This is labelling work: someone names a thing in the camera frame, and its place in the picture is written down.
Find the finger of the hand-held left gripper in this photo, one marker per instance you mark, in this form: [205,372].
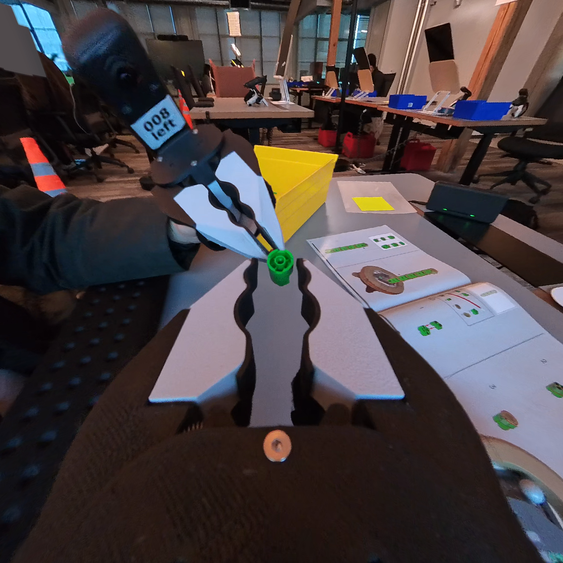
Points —
[255,189]
[206,211]

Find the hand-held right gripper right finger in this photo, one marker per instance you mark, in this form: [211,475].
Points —
[352,352]

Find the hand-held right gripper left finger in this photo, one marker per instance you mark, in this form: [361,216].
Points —
[198,352]

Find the yellow plastic bin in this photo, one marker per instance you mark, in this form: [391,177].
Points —
[299,184]

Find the green round brick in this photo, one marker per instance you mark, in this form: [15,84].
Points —
[279,268]

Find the person's left forearm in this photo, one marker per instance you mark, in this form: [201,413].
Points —
[88,237]

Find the grey desk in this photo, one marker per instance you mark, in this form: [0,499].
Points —
[440,246]

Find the orange traffic cone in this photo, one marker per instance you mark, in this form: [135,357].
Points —
[42,167]
[184,110]

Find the grey table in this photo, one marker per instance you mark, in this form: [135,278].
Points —
[255,112]

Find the brown cardboard box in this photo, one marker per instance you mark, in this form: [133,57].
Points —
[231,81]

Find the instruction booklet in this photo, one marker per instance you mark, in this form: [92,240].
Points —
[440,352]

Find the red plastic bin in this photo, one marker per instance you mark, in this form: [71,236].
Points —
[358,147]
[418,156]
[327,137]

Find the white black handheld scanner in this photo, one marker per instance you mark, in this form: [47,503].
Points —
[255,92]

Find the black office chair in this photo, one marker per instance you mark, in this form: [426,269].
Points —
[88,140]
[523,149]

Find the yellow sticky note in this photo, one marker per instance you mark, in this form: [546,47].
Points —
[373,203]

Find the black studded mat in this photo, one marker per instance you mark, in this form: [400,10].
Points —
[66,374]

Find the white window notice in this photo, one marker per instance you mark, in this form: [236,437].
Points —
[234,23]

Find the black pole stand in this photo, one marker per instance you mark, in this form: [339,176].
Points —
[347,88]

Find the blue plastic bin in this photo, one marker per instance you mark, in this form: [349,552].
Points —
[481,110]
[407,102]

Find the black box device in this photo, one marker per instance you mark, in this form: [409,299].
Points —
[466,200]

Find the long wooden table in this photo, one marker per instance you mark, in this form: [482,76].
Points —
[440,118]

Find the clear acrylic stand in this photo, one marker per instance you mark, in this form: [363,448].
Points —
[435,103]

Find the round tan-rimmed model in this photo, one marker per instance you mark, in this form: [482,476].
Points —
[528,466]

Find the tan board stand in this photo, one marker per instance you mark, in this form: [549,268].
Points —
[444,79]

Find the black monitor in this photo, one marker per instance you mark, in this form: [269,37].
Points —
[440,42]

